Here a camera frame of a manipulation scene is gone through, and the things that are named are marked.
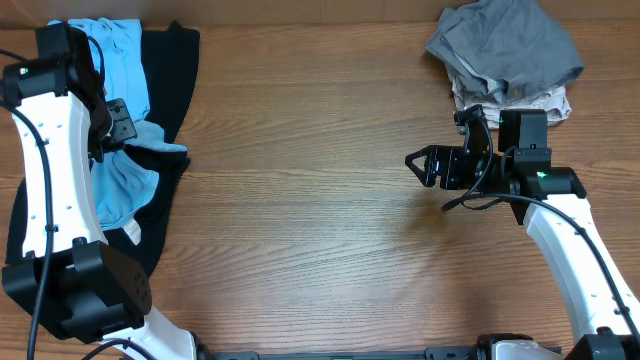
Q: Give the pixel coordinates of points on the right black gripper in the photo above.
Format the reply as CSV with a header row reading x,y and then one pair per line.
x,y
439,158

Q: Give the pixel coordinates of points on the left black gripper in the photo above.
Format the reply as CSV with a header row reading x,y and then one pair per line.
x,y
126,129

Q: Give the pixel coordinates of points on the light blue t-shirt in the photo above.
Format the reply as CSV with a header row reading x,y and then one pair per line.
x,y
134,61

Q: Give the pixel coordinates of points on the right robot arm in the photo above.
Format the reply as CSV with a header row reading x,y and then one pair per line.
x,y
515,167

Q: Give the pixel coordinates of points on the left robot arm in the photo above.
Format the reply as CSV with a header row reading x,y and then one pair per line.
x,y
60,268

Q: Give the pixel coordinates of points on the black t-shirt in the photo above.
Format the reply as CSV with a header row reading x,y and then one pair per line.
x,y
144,238

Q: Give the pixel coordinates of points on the folded beige garment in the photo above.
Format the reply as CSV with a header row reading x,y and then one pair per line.
x,y
557,105

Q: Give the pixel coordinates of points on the folded grey garment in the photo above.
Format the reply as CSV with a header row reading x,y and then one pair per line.
x,y
504,50

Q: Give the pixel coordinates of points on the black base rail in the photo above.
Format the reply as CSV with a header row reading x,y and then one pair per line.
x,y
430,353

